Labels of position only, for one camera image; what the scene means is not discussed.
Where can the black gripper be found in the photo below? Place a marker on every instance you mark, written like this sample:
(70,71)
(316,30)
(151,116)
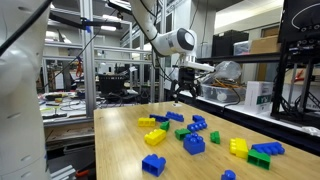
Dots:
(185,80)

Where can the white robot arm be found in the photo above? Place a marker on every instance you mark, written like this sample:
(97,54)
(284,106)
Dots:
(22,141)

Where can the blue long block far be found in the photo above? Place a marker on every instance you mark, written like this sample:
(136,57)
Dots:
(175,116)

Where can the small blue block far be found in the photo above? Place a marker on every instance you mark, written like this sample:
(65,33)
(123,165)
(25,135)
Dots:
(197,118)

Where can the blue block with studs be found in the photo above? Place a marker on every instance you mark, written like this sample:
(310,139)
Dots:
(196,126)

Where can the blue flat long block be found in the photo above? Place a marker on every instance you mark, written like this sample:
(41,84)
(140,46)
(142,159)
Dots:
(159,118)

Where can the small green block far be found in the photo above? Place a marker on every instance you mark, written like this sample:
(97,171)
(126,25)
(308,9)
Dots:
(165,125)

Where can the small green block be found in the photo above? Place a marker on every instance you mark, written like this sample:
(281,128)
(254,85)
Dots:
(215,137)
(165,125)

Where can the yellow block far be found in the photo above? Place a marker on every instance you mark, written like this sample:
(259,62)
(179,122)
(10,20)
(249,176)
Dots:
(146,122)

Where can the yellow block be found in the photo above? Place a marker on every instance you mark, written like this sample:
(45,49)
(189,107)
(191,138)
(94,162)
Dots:
(155,136)
(146,122)
(238,147)

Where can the large blue block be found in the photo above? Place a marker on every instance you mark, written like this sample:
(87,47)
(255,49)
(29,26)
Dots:
(194,144)

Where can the small green block right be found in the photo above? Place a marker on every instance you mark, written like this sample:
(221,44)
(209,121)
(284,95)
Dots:
(215,137)

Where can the yellow block near centre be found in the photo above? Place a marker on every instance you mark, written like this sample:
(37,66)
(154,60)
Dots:
(155,136)

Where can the yellow block right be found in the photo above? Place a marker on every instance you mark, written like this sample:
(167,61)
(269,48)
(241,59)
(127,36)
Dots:
(238,147)

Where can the blue block front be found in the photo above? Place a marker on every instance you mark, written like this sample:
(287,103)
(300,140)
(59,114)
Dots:
(153,164)

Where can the blue block bottom edge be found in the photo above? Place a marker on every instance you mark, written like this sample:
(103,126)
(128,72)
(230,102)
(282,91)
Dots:
(228,175)

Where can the blue long block right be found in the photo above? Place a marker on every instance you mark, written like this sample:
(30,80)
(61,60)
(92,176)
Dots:
(270,148)

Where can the clear plastic bin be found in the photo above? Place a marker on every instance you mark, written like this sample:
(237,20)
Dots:
(223,95)

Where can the white cardboard box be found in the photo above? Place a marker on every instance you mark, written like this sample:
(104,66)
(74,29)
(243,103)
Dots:
(258,96)

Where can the black wire basket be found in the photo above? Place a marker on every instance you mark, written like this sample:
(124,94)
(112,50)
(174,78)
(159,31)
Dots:
(111,83)

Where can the black 3D printer frame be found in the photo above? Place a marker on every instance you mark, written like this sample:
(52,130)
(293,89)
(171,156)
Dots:
(299,36)

